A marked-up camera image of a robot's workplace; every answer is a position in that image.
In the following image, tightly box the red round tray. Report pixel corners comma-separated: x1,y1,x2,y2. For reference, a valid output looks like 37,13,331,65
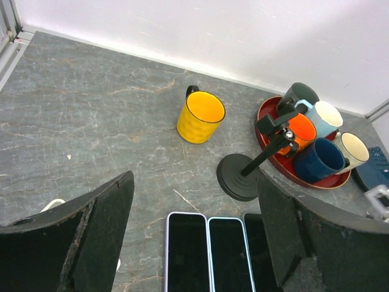
254,96,353,190

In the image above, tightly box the cream mug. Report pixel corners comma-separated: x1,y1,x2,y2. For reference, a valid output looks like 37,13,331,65
332,132,370,175

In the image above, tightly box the blue cloth pouch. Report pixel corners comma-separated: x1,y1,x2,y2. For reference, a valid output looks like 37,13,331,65
351,146,388,192

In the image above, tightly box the dark blue mug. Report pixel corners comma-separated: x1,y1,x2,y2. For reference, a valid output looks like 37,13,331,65
292,138,346,184

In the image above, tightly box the black phone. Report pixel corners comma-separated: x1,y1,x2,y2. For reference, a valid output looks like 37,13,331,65
244,214,279,291

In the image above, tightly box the blue case phone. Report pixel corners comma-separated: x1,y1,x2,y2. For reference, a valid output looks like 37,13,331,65
207,217,255,291

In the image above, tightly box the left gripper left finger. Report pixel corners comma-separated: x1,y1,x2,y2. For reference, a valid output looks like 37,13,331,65
1,171,134,291

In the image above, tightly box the orange mug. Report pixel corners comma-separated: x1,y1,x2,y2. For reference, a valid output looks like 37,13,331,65
277,114,317,157

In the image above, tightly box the yellow mug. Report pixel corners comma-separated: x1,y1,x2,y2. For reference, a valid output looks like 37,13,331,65
176,85,226,144

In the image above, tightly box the black round base phone stand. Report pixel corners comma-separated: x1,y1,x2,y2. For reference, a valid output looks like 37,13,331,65
216,105,298,201

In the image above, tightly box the light blue white mug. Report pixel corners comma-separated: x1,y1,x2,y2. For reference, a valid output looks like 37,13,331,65
295,100,343,138

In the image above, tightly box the dark green mug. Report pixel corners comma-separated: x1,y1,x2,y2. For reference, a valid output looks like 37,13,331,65
276,82,320,116

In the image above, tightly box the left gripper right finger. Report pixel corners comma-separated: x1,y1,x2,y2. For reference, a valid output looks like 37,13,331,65
256,171,388,291

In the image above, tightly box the purple case phone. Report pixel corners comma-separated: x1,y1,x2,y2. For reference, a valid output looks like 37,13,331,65
164,212,212,291

